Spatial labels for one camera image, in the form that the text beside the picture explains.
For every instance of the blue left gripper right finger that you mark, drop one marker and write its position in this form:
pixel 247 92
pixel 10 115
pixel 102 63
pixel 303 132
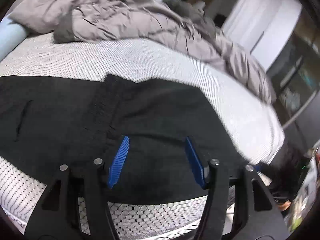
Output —
pixel 198 162

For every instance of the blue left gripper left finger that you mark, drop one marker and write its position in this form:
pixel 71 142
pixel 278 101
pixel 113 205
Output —
pixel 118 162

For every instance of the black pants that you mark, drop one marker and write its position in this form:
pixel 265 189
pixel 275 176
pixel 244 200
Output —
pixel 49 121

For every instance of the person's right hand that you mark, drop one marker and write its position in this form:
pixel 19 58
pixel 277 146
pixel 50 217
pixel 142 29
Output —
pixel 283 206

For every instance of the white honeycomb pattern mattress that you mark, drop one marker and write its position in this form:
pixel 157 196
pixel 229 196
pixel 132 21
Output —
pixel 252 125

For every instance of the dark open shelf unit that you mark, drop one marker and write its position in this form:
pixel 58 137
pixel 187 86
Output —
pixel 295 72

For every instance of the grey crumpled duvet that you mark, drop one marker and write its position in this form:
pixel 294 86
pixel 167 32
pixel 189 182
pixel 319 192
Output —
pixel 177 26

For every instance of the white wardrobe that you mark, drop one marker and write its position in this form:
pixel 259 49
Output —
pixel 262 27

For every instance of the light blue pillow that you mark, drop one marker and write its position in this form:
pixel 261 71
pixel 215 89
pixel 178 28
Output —
pixel 11 35

